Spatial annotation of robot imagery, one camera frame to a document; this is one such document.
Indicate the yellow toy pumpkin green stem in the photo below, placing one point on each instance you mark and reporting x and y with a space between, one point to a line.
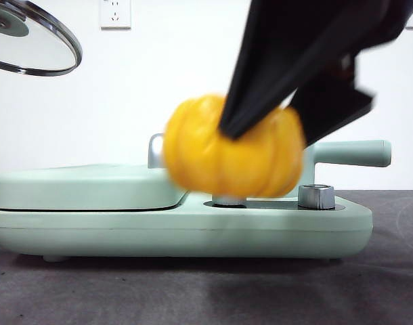
199 162

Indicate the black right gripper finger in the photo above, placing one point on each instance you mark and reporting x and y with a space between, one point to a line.
271 67
328 111

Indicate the glass lid with green knob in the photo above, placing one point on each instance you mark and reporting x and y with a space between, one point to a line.
40 50

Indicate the mint green breakfast machine base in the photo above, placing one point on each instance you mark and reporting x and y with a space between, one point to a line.
193 233

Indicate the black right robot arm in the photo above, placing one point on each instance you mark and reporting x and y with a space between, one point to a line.
389 20

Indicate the silver control knob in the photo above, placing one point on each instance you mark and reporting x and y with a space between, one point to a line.
315 197
228 201

